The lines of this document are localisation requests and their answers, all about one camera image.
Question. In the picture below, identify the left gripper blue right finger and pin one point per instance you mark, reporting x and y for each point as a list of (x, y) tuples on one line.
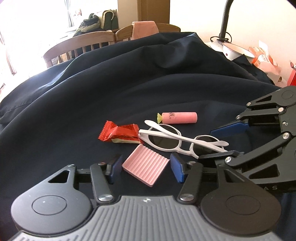
[(178, 167)]

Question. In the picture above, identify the blue finger of the right gripper seen outside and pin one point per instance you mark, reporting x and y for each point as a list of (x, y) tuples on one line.
[(230, 129)]

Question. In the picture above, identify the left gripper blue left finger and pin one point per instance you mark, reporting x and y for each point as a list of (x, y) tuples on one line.
[(113, 168)]

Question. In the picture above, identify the pink ribbed brush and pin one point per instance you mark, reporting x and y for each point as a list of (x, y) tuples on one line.
[(145, 165)]

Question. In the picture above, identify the white frame sunglasses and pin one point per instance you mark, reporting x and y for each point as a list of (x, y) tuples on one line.
[(167, 138)]

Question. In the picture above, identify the pink tube candy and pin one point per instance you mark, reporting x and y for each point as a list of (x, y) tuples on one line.
[(177, 117)]

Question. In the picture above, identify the red snack packet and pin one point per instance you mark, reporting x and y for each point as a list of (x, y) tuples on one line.
[(120, 134)]

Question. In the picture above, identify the tissue pack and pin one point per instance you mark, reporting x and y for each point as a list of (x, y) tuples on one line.
[(263, 61)]

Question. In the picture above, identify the white bowl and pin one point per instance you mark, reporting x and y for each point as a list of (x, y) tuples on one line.
[(232, 51)]

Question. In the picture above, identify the dark navy cloth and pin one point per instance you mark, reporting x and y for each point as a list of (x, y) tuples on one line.
[(54, 118)]

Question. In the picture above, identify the grey desk lamp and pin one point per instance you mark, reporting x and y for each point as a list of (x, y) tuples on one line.
[(216, 42)]

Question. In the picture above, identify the wooden chair left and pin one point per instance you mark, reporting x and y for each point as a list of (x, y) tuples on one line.
[(74, 43)]

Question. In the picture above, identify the wooden chair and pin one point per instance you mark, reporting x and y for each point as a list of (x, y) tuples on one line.
[(126, 32), (74, 43)]

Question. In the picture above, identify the wooden chair right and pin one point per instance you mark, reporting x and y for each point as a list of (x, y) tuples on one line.
[(126, 32)]

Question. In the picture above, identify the pink towel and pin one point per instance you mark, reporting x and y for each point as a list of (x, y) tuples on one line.
[(143, 29)]

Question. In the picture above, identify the pile of dark clothes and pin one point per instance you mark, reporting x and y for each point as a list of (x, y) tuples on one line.
[(107, 22)]

